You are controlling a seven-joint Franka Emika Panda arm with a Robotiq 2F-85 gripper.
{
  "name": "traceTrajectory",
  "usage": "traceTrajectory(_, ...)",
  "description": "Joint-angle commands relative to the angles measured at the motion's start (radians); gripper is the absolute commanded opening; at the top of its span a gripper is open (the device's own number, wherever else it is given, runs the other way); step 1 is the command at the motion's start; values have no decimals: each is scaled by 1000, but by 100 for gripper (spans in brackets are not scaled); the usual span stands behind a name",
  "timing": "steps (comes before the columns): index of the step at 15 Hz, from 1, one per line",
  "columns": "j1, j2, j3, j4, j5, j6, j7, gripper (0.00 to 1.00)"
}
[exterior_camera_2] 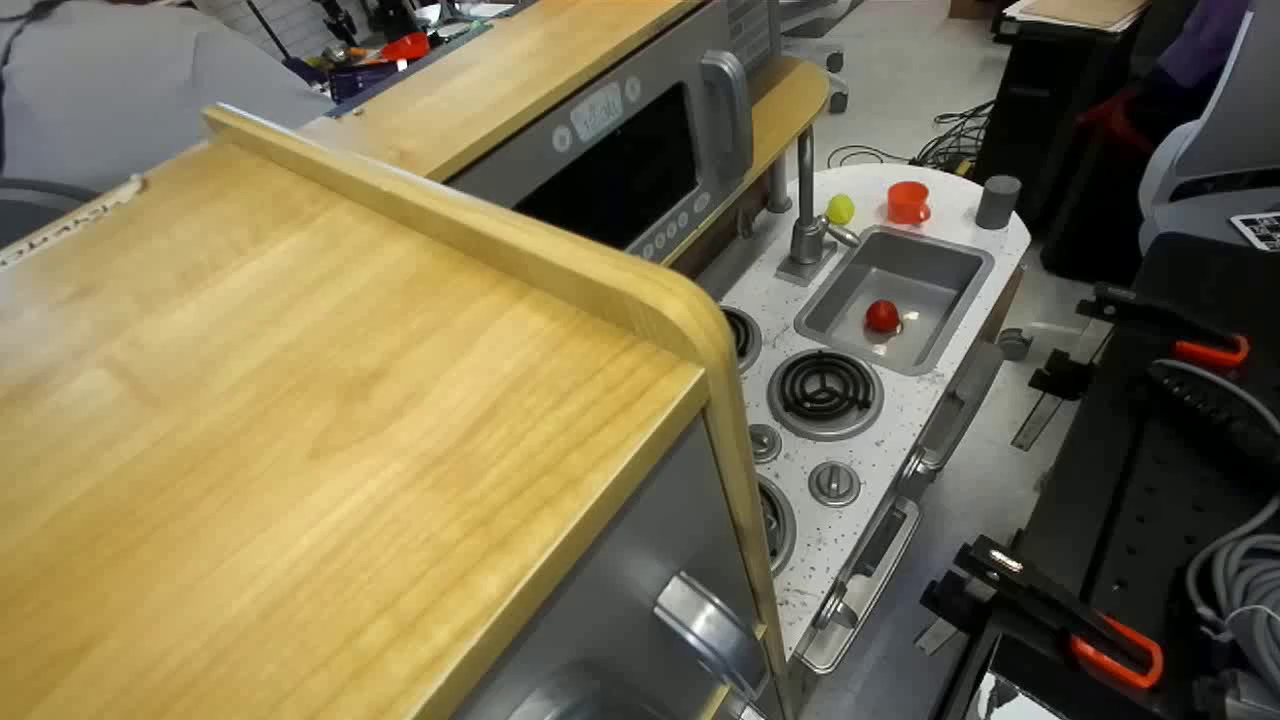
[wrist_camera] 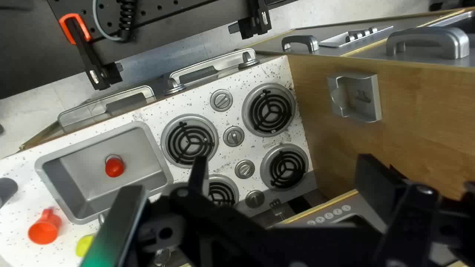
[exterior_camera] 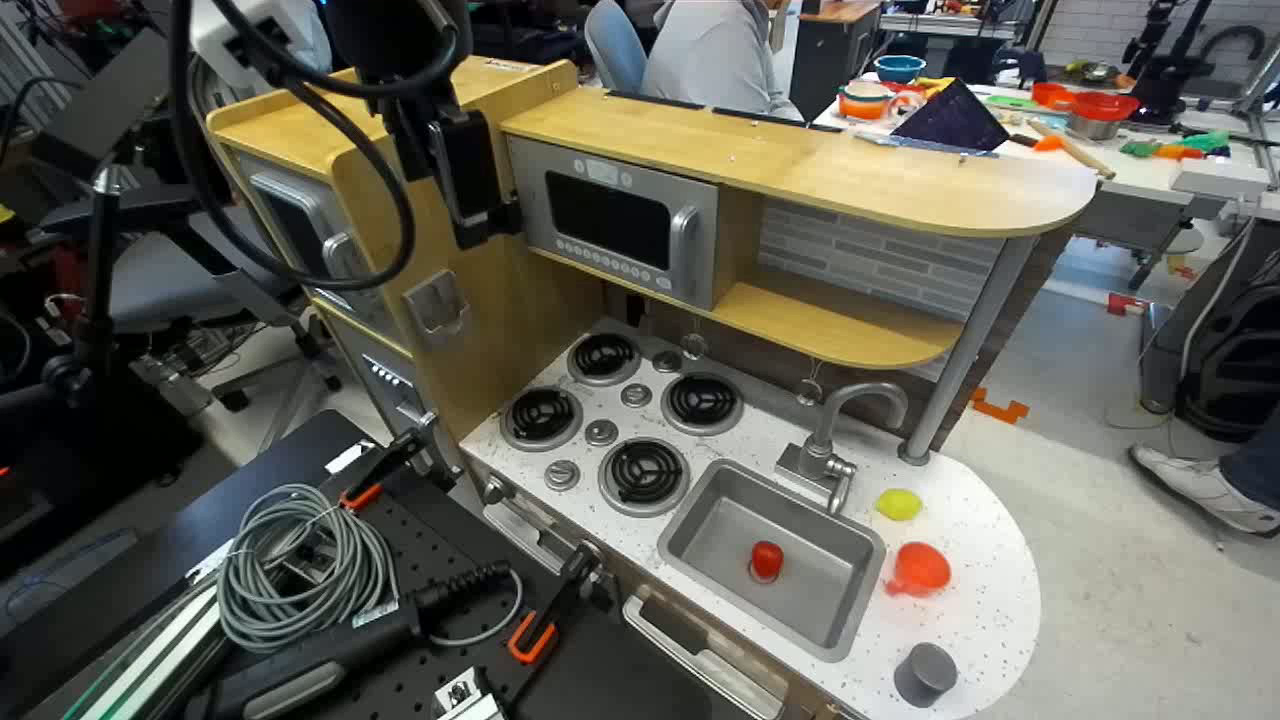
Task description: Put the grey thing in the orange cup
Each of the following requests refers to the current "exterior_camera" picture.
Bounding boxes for black toy stove burner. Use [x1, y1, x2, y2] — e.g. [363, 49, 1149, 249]
[658, 367, 748, 438]
[594, 436, 697, 518]
[499, 384, 589, 453]
[568, 328, 642, 391]

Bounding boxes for silver toy microwave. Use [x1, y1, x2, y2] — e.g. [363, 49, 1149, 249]
[502, 134, 724, 312]

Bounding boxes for silver toy faucet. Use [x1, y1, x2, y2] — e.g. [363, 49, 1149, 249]
[771, 381, 914, 515]

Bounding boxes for silver square plate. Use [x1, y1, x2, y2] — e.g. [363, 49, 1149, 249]
[399, 266, 471, 342]

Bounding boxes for black rectangular device box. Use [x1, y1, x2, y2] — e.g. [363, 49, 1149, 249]
[422, 109, 524, 252]

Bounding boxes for wooden toy kitchen unit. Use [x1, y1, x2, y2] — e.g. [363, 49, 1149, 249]
[205, 52, 1105, 720]

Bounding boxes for black perforated mounting board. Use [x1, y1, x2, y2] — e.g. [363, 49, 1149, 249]
[173, 456, 724, 720]

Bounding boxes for black orange clamp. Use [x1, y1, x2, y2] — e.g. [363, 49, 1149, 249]
[336, 424, 435, 518]
[502, 537, 609, 671]

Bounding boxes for small yellow toy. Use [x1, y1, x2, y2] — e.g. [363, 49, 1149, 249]
[872, 484, 926, 527]

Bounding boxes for grey toy sink basin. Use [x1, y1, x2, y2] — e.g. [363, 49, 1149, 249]
[655, 459, 889, 664]

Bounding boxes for blue chair back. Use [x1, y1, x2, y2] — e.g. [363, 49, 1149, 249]
[579, 0, 651, 97]

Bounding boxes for orange stacked bowls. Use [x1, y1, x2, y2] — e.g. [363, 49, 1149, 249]
[835, 81, 901, 127]

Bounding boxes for red round toy piece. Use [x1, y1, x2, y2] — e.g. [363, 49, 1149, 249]
[880, 537, 955, 604]

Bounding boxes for orange floor tape mark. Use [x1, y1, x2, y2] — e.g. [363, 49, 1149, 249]
[966, 384, 1030, 431]

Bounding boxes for silver toy appliance door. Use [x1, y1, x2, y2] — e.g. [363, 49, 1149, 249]
[231, 147, 393, 324]

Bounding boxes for white printed label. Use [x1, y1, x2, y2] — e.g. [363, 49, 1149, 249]
[430, 671, 490, 720]

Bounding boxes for blue bowl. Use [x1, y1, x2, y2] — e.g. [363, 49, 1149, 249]
[872, 49, 926, 84]

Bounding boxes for dark triangular block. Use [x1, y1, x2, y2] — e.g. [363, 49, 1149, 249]
[893, 77, 1013, 154]

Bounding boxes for dark grey bar tool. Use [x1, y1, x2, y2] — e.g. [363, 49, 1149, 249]
[217, 573, 524, 720]

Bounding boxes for wooden stick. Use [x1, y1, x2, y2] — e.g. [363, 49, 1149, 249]
[1018, 117, 1120, 184]

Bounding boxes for red bowl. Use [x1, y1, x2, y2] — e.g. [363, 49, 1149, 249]
[1030, 77, 1145, 131]

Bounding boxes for black tripod stand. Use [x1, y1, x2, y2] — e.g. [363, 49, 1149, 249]
[23, 163, 205, 444]

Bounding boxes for white shoe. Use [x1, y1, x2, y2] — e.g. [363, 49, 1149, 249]
[1128, 438, 1280, 540]

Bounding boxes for black backpack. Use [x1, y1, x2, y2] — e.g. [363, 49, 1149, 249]
[1137, 215, 1280, 444]

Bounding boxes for green white strip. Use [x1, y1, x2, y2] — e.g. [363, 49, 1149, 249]
[57, 582, 229, 720]

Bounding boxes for black equipment stand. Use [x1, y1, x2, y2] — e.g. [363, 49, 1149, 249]
[1124, 0, 1222, 124]

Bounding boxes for green toy pieces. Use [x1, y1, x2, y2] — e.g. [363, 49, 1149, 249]
[1114, 127, 1236, 163]

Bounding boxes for thin black cable loop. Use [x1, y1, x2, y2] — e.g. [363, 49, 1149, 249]
[418, 565, 530, 652]

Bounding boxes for coiled grey cable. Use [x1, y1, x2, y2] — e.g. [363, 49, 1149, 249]
[212, 479, 403, 656]

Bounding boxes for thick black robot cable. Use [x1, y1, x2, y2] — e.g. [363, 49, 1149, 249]
[165, 0, 475, 295]

